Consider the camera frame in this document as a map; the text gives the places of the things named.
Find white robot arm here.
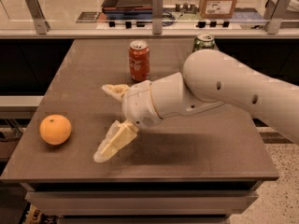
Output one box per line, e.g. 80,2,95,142
93,49,299,162

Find left metal railing bracket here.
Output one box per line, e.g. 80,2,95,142
25,0,50,35

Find middle metal railing bracket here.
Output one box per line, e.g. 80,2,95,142
152,0,164,35

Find green soda can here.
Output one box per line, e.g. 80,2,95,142
192,33,216,51

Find cardboard box with label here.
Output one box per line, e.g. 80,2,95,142
200,0,237,19

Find red cola can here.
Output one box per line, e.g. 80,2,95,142
129,40,150,82

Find right metal railing bracket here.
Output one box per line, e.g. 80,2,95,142
264,0,291,35

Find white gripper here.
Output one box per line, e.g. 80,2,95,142
93,80,162,162

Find orange fruit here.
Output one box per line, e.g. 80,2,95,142
39,115,72,146

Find metal railing bracket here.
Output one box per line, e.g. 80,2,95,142
152,0,164,35
25,0,50,35
264,0,291,35

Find glass railing panel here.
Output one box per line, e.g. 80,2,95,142
0,0,281,33

